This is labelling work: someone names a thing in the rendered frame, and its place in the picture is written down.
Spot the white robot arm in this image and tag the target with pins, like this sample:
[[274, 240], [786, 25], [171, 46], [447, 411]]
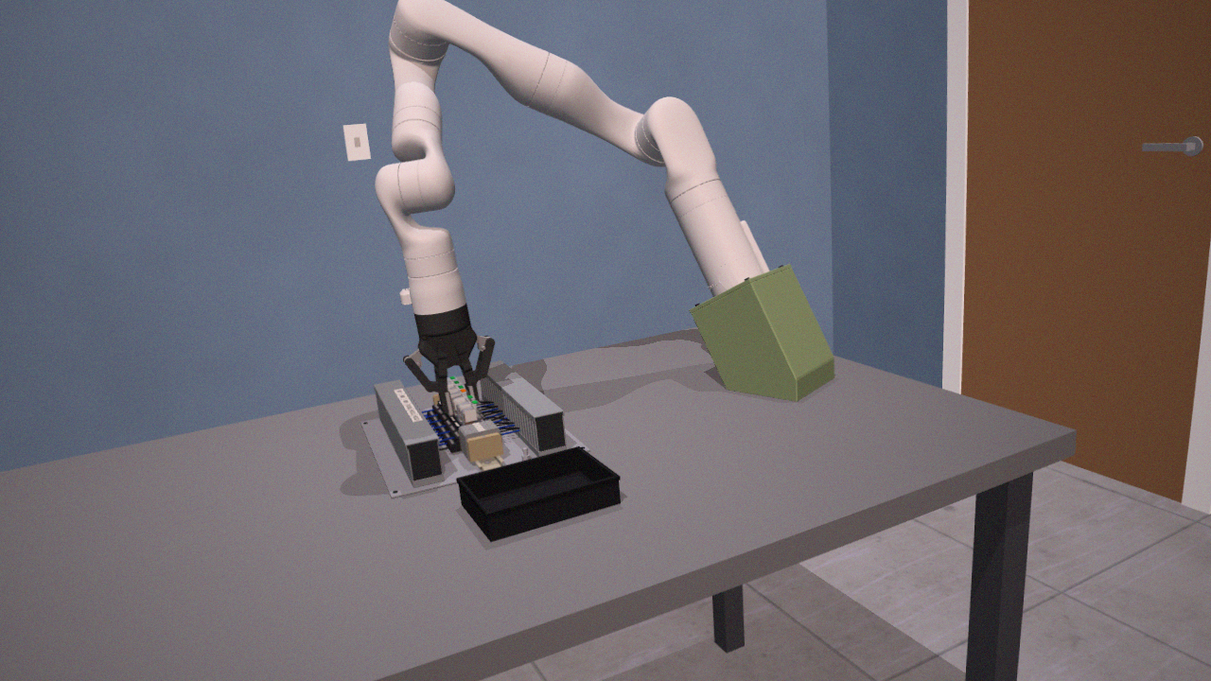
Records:
[[722, 245]]

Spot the black rectangular tray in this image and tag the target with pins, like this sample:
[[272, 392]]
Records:
[[580, 485]]

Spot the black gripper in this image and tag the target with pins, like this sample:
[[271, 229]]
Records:
[[449, 350]]

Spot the grey relay panel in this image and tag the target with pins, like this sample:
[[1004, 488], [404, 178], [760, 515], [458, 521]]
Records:
[[416, 466]]

